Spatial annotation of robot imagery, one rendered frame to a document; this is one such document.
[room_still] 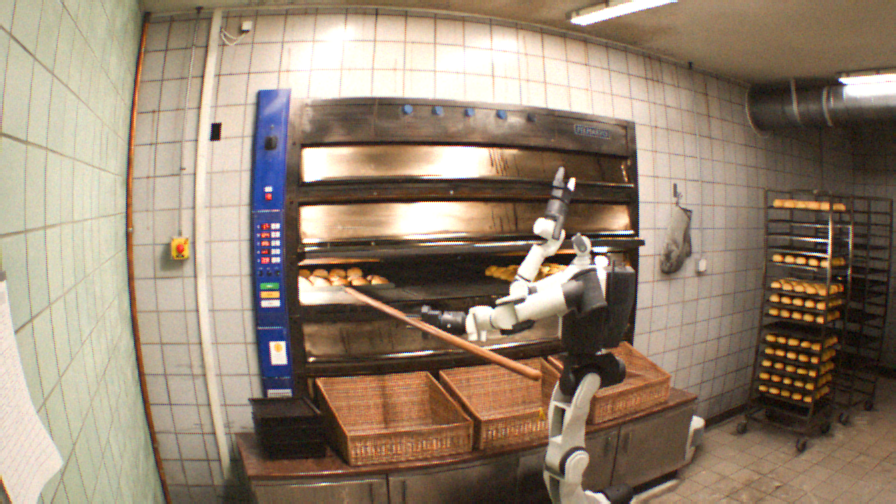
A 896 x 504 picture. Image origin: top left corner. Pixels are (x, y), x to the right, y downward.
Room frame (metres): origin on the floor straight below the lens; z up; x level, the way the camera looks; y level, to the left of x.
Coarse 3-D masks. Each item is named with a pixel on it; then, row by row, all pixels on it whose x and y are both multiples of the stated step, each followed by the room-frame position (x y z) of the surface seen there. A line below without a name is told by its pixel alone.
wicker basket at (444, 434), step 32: (320, 384) 2.77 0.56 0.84; (352, 384) 2.89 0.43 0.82; (384, 384) 2.95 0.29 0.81; (416, 384) 3.01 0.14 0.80; (352, 416) 2.84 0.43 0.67; (384, 416) 2.90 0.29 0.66; (416, 416) 2.96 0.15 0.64; (448, 416) 2.84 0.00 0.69; (352, 448) 2.60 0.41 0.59; (384, 448) 2.63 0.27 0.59; (416, 448) 2.53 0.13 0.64; (448, 448) 2.58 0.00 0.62
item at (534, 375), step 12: (348, 288) 3.24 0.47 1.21; (372, 300) 2.91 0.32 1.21; (396, 312) 2.65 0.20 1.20; (420, 324) 2.42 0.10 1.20; (444, 336) 2.24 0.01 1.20; (468, 348) 2.07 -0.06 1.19; (480, 348) 2.03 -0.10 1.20; (492, 360) 1.93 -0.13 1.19; (504, 360) 1.88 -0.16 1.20; (516, 372) 1.80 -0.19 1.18; (528, 372) 1.75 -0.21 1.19
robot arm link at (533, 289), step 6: (552, 276) 2.67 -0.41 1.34; (558, 276) 2.64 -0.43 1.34; (516, 282) 2.69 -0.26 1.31; (522, 282) 2.68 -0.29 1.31; (540, 282) 2.68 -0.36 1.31; (546, 282) 2.66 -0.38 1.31; (552, 282) 2.65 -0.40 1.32; (510, 288) 2.70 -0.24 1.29; (516, 288) 2.69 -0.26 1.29; (522, 288) 2.68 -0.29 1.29; (528, 288) 2.67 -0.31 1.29; (534, 288) 2.67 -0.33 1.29; (540, 288) 2.67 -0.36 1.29; (546, 288) 2.65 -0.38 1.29; (510, 294) 2.70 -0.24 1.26; (522, 294) 2.67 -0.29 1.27; (528, 294) 2.67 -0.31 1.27
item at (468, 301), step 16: (304, 304) 2.90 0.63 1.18; (320, 304) 2.92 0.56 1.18; (336, 304) 2.94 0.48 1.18; (352, 304) 2.95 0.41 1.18; (368, 304) 2.97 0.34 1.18; (400, 304) 3.03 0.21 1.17; (416, 304) 3.06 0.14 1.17; (432, 304) 3.09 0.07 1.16; (448, 304) 3.12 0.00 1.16; (464, 304) 3.15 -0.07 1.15; (480, 304) 3.19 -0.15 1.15
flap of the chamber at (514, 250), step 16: (304, 256) 2.74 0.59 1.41; (320, 256) 2.74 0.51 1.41; (336, 256) 2.76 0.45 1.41; (352, 256) 2.79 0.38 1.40; (368, 256) 2.82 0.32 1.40; (384, 256) 2.86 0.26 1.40; (400, 256) 2.91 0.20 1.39; (416, 256) 2.97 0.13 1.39; (432, 256) 3.02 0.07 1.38; (448, 256) 3.08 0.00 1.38; (464, 256) 3.14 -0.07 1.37; (480, 256) 3.20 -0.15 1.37; (496, 256) 3.27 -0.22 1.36
